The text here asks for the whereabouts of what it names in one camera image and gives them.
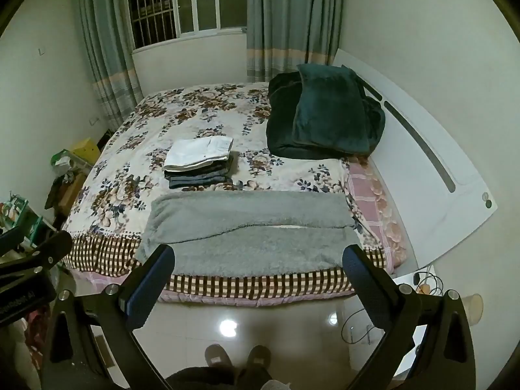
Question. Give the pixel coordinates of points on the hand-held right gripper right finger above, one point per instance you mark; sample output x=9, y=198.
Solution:
x=365, y=288

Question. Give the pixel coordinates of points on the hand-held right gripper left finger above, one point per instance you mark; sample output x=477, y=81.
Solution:
x=148, y=288

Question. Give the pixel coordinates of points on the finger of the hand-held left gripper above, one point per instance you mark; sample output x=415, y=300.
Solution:
x=44, y=252
x=9, y=239

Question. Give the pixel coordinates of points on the grey fleece pants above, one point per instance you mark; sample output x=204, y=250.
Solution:
x=243, y=215

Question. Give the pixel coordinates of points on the white folded pants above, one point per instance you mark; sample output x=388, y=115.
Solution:
x=195, y=152

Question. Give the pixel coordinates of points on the green carton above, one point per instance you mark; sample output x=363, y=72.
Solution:
x=18, y=211

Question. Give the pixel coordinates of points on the brown cardboard box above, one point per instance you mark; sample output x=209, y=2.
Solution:
x=71, y=195

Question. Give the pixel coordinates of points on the pink patterned sheet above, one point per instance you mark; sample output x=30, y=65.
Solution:
x=378, y=207

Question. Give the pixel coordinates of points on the green plastic bag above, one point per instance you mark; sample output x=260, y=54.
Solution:
x=61, y=160

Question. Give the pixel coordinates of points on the person's left slipper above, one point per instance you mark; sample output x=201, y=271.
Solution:
x=217, y=357

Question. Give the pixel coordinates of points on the person's slipper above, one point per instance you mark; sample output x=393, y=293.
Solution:
x=258, y=359
x=217, y=357

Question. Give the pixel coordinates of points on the person's dark clothing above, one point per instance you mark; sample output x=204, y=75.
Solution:
x=203, y=380

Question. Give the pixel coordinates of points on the beige cup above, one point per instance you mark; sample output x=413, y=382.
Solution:
x=473, y=308

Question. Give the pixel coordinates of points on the yellow box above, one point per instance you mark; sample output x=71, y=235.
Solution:
x=86, y=150

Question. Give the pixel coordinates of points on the folded blue jeans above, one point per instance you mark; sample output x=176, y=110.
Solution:
x=199, y=179

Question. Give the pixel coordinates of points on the white headboard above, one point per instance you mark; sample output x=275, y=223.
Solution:
x=406, y=170

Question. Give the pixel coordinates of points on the person's right slipper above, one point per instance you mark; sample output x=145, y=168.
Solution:
x=258, y=359

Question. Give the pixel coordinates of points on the floral bedspread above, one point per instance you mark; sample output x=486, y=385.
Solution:
x=134, y=138

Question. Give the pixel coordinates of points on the dark green blanket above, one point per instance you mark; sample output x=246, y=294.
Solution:
x=284, y=130

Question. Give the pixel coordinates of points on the dark green pillow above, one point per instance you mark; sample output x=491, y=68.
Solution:
x=329, y=109

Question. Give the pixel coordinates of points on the grey-blue striped curtain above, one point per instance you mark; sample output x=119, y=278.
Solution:
x=292, y=20
x=101, y=48

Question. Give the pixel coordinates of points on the barred window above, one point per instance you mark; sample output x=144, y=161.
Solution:
x=203, y=0

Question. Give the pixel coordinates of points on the wall socket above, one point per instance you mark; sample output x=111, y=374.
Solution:
x=94, y=121

